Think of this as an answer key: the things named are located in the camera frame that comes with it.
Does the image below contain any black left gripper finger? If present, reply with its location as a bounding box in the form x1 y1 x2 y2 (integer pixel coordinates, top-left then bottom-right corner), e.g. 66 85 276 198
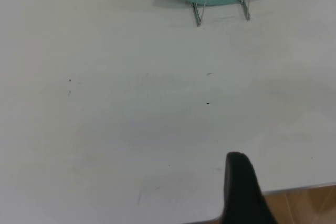
219 152 279 224

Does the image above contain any metal wire plate rack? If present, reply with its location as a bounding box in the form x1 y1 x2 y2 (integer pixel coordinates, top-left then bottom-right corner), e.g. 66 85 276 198
185 0 255 28

